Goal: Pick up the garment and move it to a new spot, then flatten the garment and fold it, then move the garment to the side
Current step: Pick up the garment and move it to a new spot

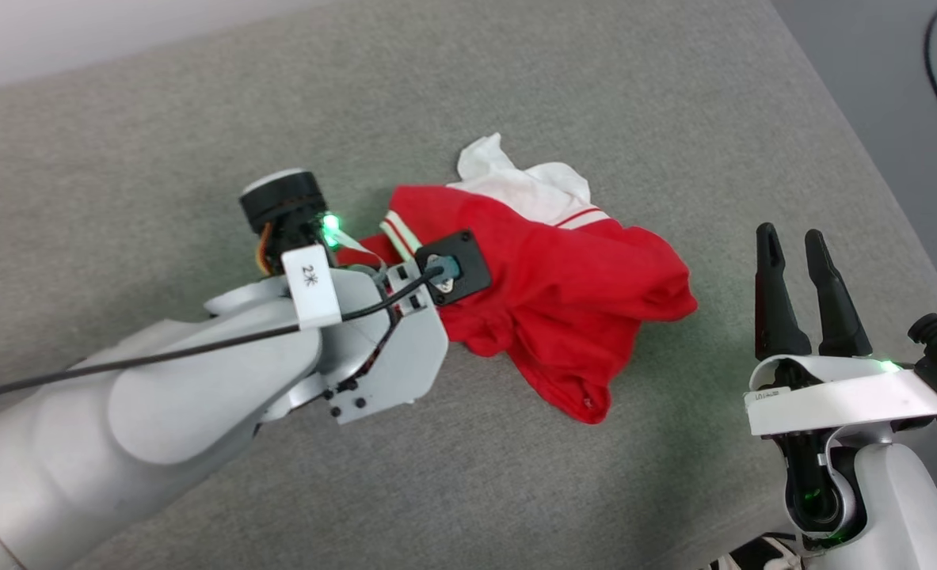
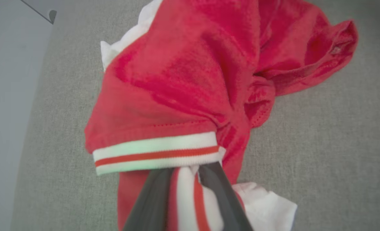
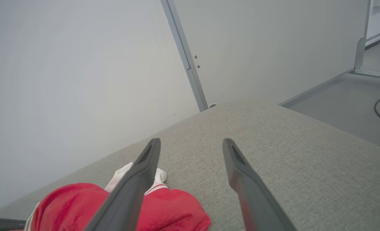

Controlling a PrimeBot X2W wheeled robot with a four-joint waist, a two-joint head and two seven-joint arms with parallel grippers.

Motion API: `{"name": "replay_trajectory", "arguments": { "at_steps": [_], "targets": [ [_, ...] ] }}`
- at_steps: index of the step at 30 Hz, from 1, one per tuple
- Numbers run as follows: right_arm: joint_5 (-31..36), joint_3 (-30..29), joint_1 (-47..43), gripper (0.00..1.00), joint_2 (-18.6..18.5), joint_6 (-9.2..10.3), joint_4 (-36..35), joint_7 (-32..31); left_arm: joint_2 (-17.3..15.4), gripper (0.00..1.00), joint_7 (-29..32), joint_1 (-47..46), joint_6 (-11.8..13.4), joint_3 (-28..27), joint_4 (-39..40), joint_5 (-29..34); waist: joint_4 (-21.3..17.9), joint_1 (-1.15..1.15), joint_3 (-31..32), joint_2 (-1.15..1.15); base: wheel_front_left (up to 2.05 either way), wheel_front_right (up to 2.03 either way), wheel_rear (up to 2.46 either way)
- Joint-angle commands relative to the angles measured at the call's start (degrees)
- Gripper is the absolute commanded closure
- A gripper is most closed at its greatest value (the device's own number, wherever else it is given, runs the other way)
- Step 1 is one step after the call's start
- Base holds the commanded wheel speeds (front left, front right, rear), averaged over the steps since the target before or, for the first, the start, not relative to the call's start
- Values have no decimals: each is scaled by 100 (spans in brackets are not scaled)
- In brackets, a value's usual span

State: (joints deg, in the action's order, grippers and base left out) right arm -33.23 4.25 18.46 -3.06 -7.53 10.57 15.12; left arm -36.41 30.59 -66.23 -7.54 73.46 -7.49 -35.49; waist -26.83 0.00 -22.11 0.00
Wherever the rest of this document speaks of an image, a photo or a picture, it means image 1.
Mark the white cable label tag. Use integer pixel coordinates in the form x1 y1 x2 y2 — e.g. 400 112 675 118
281 245 343 330

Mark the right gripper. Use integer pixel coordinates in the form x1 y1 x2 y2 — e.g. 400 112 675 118
744 222 937 439

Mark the red garment with white collar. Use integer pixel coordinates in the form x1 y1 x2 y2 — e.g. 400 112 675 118
333 132 699 425

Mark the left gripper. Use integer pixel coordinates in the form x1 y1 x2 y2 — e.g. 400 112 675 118
326 261 450 425

